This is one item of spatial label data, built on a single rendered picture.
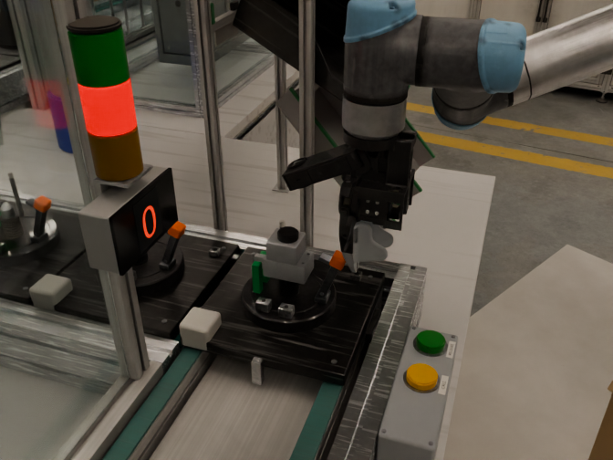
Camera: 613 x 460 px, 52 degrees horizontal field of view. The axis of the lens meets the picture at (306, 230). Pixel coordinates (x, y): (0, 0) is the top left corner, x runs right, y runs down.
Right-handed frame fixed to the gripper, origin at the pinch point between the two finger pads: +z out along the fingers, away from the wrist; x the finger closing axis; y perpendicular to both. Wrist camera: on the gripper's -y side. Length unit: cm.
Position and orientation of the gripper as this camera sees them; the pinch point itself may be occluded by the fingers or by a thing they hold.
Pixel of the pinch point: (349, 262)
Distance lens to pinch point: 87.2
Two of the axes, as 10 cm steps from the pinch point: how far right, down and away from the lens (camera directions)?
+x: 3.2, -5.0, 8.0
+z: 0.0, 8.5, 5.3
